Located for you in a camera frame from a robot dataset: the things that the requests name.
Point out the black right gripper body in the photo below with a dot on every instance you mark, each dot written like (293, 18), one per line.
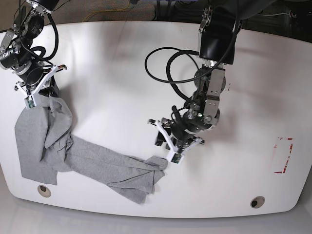
(46, 85)

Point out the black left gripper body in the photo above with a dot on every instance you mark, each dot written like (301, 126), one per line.
(176, 135)

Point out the grey t-shirt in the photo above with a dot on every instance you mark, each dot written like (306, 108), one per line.
(46, 147)

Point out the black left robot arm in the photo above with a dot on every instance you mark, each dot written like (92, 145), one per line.
(221, 22)

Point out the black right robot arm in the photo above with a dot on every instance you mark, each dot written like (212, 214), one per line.
(16, 51)

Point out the left table grommet hole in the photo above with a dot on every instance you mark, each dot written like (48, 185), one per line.
(44, 191)

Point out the red tape rectangle marking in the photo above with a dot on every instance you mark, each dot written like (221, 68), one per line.
(281, 154)

